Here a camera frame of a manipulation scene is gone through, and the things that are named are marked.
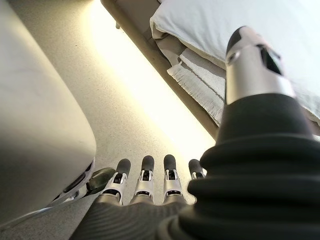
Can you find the right robot hand black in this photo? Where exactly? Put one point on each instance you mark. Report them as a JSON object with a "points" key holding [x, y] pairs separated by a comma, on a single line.
{"points": [[255, 175]]}

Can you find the white duvet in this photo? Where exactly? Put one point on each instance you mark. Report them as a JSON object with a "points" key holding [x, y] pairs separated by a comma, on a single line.
{"points": [[225, 22]]}

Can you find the white mattress with sheet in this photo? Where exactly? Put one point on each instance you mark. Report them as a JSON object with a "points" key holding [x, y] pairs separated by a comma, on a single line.
{"points": [[200, 85]]}

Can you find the white robot body shell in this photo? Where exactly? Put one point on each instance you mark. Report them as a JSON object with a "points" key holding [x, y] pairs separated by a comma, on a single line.
{"points": [[37, 112]]}

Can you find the brown upholstered bed frame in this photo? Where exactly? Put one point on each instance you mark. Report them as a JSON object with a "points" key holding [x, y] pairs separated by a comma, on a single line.
{"points": [[140, 32]]}

